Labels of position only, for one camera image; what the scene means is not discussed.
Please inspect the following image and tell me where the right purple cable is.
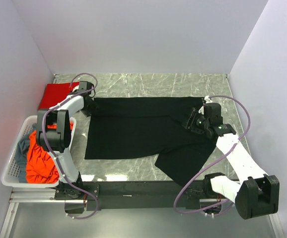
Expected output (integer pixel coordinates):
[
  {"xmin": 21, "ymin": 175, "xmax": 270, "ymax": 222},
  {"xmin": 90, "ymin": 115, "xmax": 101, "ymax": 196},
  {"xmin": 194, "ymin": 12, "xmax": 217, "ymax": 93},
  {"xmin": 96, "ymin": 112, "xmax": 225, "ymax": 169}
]
[{"xmin": 173, "ymin": 95, "xmax": 252, "ymax": 217}]

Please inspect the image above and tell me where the orange t shirt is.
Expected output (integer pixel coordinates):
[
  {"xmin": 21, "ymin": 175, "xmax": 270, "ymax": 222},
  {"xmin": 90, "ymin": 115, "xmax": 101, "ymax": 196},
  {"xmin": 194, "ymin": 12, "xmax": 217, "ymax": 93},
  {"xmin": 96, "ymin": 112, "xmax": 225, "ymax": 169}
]
[{"xmin": 26, "ymin": 130, "xmax": 60, "ymax": 184}]

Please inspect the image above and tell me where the aluminium frame rail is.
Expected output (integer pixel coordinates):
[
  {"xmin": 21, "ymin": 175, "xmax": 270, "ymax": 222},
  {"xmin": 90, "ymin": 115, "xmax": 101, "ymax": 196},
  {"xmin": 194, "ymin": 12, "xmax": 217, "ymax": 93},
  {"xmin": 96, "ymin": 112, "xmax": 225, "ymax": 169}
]
[{"xmin": 0, "ymin": 187, "xmax": 84, "ymax": 238}]

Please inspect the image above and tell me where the folded red t shirt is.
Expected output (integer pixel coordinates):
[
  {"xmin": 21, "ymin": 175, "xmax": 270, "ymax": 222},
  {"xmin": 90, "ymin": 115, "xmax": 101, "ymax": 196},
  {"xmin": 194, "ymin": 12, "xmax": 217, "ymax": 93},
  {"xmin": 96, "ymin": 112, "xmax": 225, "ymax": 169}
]
[{"xmin": 38, "ymin": 82, "xmax": 79, "ymax": 110}]

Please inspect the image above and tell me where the black base beam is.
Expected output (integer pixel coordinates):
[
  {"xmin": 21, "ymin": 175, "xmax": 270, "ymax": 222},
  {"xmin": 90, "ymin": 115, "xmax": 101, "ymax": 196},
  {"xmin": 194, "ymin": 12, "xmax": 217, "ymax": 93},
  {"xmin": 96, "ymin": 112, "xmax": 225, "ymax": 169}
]
[{"xmin": 54, "ymin": 180, "xmax": 210, "ymax": 212}]

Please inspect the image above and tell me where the grey blue t shirt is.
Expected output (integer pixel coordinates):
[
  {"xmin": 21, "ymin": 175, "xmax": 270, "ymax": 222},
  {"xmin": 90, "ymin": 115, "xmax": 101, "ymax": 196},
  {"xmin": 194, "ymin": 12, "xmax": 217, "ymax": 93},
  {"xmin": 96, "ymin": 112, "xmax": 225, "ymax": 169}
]
[{"xmin": 15, "ymin": 123, "xmax": 36, "ymax": 183}]

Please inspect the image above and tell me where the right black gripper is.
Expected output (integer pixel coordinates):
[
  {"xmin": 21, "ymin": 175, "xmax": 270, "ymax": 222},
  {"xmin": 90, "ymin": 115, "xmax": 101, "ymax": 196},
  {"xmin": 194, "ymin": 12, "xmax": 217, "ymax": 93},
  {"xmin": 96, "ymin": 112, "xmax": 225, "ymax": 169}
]
[{"xmin": 181, "ymin": 108, "xmax": 210, "ymax": 134}]

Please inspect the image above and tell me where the white plastic laundry basket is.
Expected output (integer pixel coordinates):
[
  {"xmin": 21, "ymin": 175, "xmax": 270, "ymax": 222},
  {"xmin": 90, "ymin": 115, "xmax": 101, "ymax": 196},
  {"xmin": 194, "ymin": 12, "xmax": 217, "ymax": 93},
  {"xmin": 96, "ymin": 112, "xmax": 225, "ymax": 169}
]
[{"xmin": 1, "ymin": 115, "xmax": 76, "ymax": 188}]

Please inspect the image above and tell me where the black t shirt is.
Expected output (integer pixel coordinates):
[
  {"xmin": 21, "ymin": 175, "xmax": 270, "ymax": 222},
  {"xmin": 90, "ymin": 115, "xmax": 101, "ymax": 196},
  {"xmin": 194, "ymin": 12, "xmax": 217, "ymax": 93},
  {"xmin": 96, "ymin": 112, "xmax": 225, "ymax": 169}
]
[{"xmin": 85, "ymin": 97, "xmax": 217, "ymax": 186}]

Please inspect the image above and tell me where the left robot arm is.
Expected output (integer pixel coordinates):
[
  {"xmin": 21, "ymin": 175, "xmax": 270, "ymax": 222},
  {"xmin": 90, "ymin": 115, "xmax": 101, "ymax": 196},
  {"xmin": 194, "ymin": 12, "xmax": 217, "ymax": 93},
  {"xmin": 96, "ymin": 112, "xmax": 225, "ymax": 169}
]
[{"xmin": 36, "ymin": 81, "xmax": 97, "ymax": 199}]

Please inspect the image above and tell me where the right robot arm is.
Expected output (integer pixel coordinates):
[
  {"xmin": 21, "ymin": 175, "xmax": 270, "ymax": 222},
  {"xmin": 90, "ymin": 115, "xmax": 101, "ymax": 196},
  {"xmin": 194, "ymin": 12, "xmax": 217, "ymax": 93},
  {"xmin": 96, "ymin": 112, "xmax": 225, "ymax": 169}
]
[{"xmin": 183, "ymin": 102, "xmax": 280, "ymax": 220}]

